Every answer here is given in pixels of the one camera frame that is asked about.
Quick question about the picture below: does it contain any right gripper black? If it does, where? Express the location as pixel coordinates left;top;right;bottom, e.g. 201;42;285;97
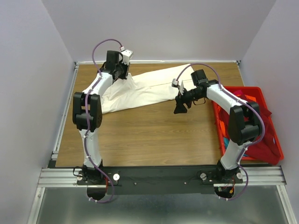
173;87;203;114

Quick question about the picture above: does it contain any white t shirt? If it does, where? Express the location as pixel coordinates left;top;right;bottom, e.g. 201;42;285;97
101;64;187;114

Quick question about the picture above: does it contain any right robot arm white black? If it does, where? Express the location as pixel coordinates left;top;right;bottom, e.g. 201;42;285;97
171;70;265;183

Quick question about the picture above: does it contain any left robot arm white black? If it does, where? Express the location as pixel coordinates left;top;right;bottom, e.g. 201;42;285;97
72;47;133;185

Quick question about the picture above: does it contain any teal t shirt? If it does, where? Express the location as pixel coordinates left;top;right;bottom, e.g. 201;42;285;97
222;137;249;158

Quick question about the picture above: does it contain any orange t shirt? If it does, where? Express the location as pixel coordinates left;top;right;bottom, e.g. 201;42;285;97
216;91;257;139

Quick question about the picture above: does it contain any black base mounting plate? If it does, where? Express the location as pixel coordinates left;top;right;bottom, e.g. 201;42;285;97
73;165;243;201

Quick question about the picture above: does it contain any dark red t shirt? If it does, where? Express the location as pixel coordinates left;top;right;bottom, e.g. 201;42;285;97
212;90;283;165

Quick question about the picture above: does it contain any red plastic bin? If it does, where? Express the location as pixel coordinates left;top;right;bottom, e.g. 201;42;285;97
211;86;285;165

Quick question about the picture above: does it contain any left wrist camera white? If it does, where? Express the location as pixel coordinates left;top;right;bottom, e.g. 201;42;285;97
121;49;134;65

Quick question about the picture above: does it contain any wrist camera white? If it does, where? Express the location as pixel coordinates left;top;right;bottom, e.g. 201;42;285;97
171;78;185;95
121;49;134;65

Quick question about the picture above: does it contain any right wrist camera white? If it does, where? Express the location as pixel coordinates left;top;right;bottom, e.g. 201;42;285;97
171;78;185;95

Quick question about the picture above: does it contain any aluminium table frame rail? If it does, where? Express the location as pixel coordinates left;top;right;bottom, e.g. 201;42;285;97
27;62;79;224

